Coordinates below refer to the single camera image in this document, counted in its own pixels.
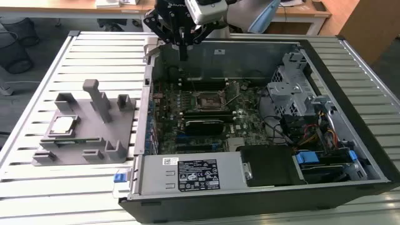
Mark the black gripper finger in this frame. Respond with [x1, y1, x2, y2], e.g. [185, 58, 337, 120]
[142, 9, 185, 61]
[183, 21, 219, 61]

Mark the thin metal locking lever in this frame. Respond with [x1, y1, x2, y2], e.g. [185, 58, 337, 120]
[225, 87, 243, 105]

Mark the silver CPU chip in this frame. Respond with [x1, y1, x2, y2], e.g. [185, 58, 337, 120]
[49, 116, 77, 135]

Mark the CPU socket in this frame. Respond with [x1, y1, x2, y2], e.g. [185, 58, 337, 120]
[191, 90, 227, 111]

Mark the black office chair base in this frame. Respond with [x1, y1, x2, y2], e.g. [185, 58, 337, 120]
[95, 18, 142, 31]

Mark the RAM slot with white latches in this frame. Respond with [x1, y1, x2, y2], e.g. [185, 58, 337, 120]
[178, 78, 227, 82]
[178, 82, 227, 87]

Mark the RAM slot with black latches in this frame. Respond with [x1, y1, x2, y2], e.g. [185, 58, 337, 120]
[179, 80, 227, 84]
[179, 85, 227, 90]

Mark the silver drive cage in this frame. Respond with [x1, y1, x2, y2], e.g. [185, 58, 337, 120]
[266, 52, 315, 117]

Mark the green motherboard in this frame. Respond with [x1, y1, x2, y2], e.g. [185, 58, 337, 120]
[149, 79, 269, 155]

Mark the black mesh waste bin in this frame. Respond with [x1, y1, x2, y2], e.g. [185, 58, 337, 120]
[0, 17, 39, 46]
[0, 31, 33, 75]

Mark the black graphics card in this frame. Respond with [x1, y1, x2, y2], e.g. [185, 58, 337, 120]
[183, 120, 225, 136]

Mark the silver chipset heatsink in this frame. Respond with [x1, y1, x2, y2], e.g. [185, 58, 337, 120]
[226, 137, 245, 152]

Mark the grey parts rack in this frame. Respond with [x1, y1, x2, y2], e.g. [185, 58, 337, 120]
[30, 79, 138, 167]

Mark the wooden cabinet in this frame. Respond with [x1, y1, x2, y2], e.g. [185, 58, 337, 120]
[318, 0, 400, 68]

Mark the grey stand foot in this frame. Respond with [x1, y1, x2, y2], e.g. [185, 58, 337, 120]
[0, 76, 14, 96]

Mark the green RAM stick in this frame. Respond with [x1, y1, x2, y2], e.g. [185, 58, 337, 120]
[54, 138, 102, 144]

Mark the blue disk carrier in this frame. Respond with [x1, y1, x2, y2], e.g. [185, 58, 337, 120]
[294, 151, 319, 166]

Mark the grey power supply unit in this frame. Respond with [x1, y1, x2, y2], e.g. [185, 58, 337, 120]
[127, 151, 249, 196]

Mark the blue release latch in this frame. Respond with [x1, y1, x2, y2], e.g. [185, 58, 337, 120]
[113, 172, 129, 184]

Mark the black open PC case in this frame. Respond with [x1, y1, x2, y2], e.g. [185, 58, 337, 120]
[117, 35, 400, 225]

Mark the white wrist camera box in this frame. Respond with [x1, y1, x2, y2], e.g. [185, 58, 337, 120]
[183, 0, 227, 26]

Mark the wooden desk white frame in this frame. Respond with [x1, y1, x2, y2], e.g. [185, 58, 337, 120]
[138, 0, 331, 36]
[0, 0, 147, 32]

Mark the black curved cable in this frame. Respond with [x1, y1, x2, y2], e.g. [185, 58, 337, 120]
[261, 114, 294, 145]

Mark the yellow wire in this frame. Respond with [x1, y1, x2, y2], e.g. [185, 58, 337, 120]
[298, 134, 317, 146]

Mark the silver latch handle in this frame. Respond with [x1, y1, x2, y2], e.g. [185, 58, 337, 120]
[242, 161, 253, 180]

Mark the orange wire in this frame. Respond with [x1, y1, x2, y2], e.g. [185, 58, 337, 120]
[323, 130, 339, 148]

